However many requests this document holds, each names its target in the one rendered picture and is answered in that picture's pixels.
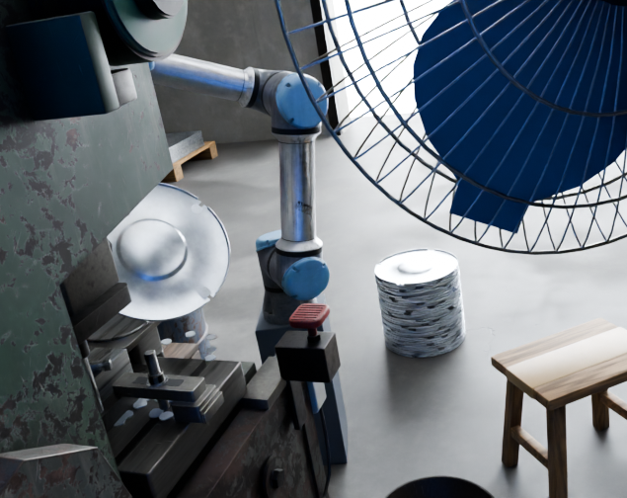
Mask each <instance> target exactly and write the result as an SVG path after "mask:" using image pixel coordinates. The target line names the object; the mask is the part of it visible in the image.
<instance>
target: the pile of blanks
mask: <svg viewBox="0 0 627 498"><path fill-rule="evenodd" d="M454 270H455V271H454V272H453V273H452V274H450V275H449V276H447V277H445V278H443V279H441V280H438V281H435V282H431V283H427V284H421V285H411V286H402V285H401V284H400V285H393V284H389V283H386V282H383V281H381V280H379V279H378V278H377V277H376V275H375V272H374V276H375V281H376V287H377V293H378V300H379V306H380V313H381V320H382V329H383V334H384V338H385V339H384V340H385V344H386V346H387V348H388V349H389V350H391V351H392V352H394V353H396V354H398V355H401V356H405V357H412V358H414V357H417V358H426V357H434V356H438V355H442V354H445V353H447V352H450V351H452V350H454V349H455V348H457V347H458V346H459V345H460V344H461V343H462V342H463V340H464V338H465V321H464V312H463V300H462V293H461V281H460V278H459V277H460V271H459V266H458V267H457V269H454Z"/></svg>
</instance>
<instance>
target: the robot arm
mask: <svg viewBox="0 0 627 498"><path fill-rule="evenodd" d="M148 65H149V69H150V73H151V77H152V81H153V84H158V85H163V86H167V87H172V88H177V89H181V90H186V91H191V92H195V93H200V94H204V95H208V96H213V97H218V98H222V99H227V100H232V101H236V102H239V104H240V105H241V107H244V108H249V109H253V110H256V111H258V112H261V113H263V114H266V115H268V116H270V117H271V119H272V134H273V135H274V136H275V137H276V138H277V140H278V161H279V192H280V225H281V230H277V231H273V232H269V233H266V234H264V235H262V236H260V237H259V238H258V239H257V240H256V249H257V250H256V252H257V254H258V259H259V264H260V268H261V273H262V278H263V283H264V287H265V295H264V303H263V315H264V318H265V320H266V321H268V322H269V323H271V324H276V325H287V324H289V321H288V320H289V317H290V316H291V315H292V313H293V312H294V311H295V310H296V308H297V307H298V306H299V305H301V304H304V303H318V302H317V298H316V296H318V295H319V294H321V292H322V291H323V290H324V289H325V288H326V287H327V285H328V282H329V279H330V271H329V268H328V266H327V264H326V262H325V261H323V243H322V241H321V240H320V239H319V238H318V237H317V236H316V190H315V138H316V137H317V136H318V135H319V134H320V133H321V119H320V117H319V115H318V114H317V112H316V110H315V108H314V107H313V105H312V103H311V101H310V100H309V98H308V96H307V93H306V91H305V89H304V87H303V85H302V83H301V80H300V78H299V76H298V74H297V73H294V72H289V71H280V70H264V69H257V68H253V67H248V68H246V69H245V70H242V69H238V68H233V67H229V66H225V65H220V64H216V63H212V62H207V61H203V60H198V59H194V58H190V57H185V56H181V55H177V54H173V53H172V54H171V55H170V56H169V57H167V58H165V59H163V60H159V61H152V62H148ZM303 74H304V73H303ZM304 77H305V79H306V81H307V83H308V85H309V88H310V90H311V92H312V94H313V96H314V98H315V100H317V99H318V98H319V97H320V96H321V95H323V94H324V93H325V92H326V91H325V89H324V87H323V86H322V84H321V83H320V82H319V81H318V80H316V79H315V78H313V77H311V76H309V75H307V74H304Z"/></svg>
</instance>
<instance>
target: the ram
mask: <svg viewBox="0 0 627 498"><path fill-rule="evenodd" d="M112 252H113V244H112V243H111V241H110V240H109V239H108V236H107V237H106V238H105V239H104V240H103V241H102V242H101V244H100V245H99V246H98V247H97V248H96V249H95V250H94V251H93V252H92V253H91V254H90V255H89V256H88V257H87V258H86V259H85V260H84V261H83V262H82V263H81V264H80V265H79V266H78V267H77V268H76V269H75V270H74V271H73V272H72V273H71V274H70V275H69V276H68V277H67V278H66V279H65V280H64V281H63V282H62V283H61V284H60V285H59V286H60V289H61V292H62V295H63V298H64V301H65V305H66V308H67V311H68V314H69V317H71V316H74V315H75V314H77V313H78V312H79V311H80V310H82V309H83V308H84V307H86V306H87V305H88V304H90V303H91V302H92V301H94V300H95V299H96V298H98V297H99V296H100V295H102V294H103V293H104V292H106V291H107V290H108V289H110V288H111V287H112V286H114V285H115V284H116V283H118V282H119V278H118V272H117V267H116V264H115V260H114V257H113V254H112Z"/></svg>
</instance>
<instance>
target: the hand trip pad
mask: <svg viewBox="0 0 627 498"><path fill-rule="evenodd" d="M329 314H330V307H329V305H327V304H325V303H304V304H301V305H299V306H298V307H297V308H296V310H295V311H294V312H293V313H292V315H291V316H290V317H289V320H288V321H289V325H290V326H291V327H292V328H303V329H307V330H308V335H309V336H316V335H317V334H318V333H317V328H318V327H320V326H321V325H322V324H323V322H324V321H325V319H326V318H327V317H328V315H329Z"/></svg>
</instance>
